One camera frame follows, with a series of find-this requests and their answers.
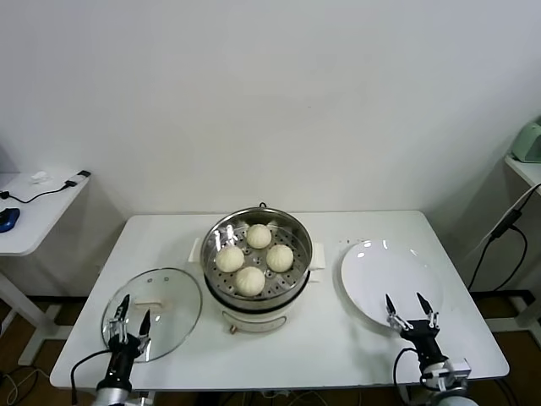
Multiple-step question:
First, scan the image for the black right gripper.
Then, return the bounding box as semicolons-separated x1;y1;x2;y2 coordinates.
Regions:
384;292;449;370

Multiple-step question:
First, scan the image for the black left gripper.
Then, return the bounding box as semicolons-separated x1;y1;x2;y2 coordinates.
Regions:
104;294;153;382

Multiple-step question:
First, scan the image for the round glass pot lid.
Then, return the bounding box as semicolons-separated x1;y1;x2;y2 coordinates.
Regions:
101;267;203;364

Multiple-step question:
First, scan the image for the white steamed baozi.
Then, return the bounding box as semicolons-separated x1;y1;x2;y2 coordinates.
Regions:
234;266;265;296
246;223;273;250
216;247;245;273
265;244;295;273

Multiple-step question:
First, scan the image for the steel perforated steamer basket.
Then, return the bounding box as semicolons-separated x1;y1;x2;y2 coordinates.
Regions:
199;206;314;304

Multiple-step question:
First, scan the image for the round white plate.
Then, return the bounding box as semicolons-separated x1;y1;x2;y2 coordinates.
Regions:
339;239;445;329

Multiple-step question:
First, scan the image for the white side table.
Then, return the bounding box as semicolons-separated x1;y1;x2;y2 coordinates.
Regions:
0;171;92;367

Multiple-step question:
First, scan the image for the blue computer mouse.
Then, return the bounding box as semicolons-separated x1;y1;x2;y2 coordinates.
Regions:
0;207;21;233

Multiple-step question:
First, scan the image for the white table with foot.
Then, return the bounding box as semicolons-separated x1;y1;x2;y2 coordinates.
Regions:
485;154;541;335

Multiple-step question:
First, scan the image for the pale green appliance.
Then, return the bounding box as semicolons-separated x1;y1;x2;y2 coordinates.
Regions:
511;116;541;164

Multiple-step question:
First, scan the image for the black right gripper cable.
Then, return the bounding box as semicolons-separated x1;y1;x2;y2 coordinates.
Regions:
393;347;424;389

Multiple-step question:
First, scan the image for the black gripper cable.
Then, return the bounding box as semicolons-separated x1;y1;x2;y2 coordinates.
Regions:
69;348;113;406
393;347;424;389

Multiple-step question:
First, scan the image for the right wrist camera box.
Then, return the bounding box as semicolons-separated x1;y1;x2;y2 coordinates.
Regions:
422;359;473;390

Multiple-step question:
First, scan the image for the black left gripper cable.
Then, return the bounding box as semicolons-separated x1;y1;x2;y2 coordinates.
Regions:
69;348;113;406

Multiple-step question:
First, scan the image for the white cable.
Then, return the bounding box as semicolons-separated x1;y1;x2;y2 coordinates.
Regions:
464;181;541;260

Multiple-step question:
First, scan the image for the black cable with adapter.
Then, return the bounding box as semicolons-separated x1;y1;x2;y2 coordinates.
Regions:
0;170;92;205

